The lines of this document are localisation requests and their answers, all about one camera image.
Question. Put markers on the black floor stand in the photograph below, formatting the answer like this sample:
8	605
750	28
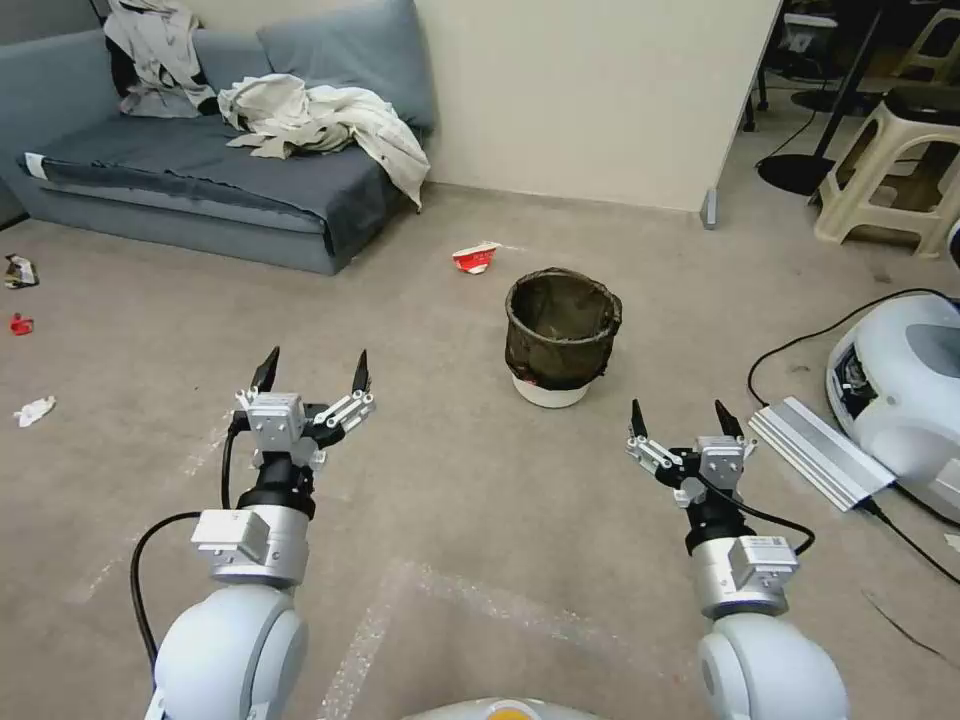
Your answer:
795	171

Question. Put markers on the dark snack wrapper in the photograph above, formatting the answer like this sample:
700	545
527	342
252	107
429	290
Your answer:
19	271

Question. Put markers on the beige plastic stool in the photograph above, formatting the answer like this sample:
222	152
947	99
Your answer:
877	202

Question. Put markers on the beige crumpled garment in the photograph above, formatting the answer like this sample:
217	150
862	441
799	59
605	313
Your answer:
352	120

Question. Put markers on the silver aluminium rail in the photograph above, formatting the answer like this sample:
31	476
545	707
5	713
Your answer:
817	450

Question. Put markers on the crushed red paper cup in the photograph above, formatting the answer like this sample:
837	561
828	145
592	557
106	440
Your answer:
474	259

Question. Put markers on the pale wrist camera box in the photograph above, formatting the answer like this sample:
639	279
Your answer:
275	421
720	459

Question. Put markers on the crumpled white paper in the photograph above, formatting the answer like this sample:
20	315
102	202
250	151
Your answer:
34	411

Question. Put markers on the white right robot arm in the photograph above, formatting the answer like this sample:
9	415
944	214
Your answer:
772	675

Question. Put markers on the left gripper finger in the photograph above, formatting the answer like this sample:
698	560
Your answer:
362	375
266	371

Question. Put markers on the white robot front shell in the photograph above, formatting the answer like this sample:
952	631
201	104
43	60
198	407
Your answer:
499	709

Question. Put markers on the small red scrap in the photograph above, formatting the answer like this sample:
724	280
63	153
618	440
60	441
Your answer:
22	324

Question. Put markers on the pale plastic stool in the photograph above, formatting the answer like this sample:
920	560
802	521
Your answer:
930	45

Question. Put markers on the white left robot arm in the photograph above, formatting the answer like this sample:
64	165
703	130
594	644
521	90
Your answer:
232	652

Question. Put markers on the white rounded machine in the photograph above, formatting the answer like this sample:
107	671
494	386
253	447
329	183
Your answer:
907	397

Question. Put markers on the patterned grey white garment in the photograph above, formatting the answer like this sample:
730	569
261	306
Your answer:
157	52

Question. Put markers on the grey partition foot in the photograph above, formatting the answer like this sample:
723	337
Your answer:
709	208

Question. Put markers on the white trash can dark liner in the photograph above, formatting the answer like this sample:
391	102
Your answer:
559	352

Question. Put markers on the grey-blue sofa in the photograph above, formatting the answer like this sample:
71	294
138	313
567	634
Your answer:
202	180

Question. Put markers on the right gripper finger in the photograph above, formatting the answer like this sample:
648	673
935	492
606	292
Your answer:
726	420
639	420

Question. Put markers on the grey-blue sofa cushion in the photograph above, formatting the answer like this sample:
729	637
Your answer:
352	52

